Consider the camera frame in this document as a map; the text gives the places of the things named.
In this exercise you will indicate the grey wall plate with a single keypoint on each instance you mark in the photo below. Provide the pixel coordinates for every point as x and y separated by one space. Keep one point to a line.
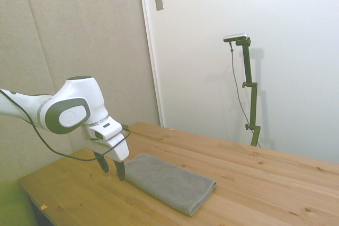
159 1

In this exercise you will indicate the dark green camera stand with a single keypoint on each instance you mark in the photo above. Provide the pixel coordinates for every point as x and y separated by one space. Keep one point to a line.
252 99

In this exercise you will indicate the silver exterior camera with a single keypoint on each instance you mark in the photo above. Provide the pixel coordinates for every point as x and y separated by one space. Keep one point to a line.
235 37

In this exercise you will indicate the grey terry towel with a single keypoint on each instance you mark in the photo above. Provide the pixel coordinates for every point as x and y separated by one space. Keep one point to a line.
169 183

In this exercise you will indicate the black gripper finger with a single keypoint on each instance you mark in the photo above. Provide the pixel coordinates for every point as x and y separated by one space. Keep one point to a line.
120 170
102 163

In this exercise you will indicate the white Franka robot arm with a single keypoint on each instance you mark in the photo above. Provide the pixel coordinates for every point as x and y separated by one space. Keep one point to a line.
71 99

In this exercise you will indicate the white door trim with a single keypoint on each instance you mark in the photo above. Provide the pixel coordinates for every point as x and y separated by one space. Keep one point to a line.
151 51

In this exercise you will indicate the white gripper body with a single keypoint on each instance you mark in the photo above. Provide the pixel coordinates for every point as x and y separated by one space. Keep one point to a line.
120 149

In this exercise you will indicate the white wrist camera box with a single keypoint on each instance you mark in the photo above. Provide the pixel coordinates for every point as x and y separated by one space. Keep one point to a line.
106 129

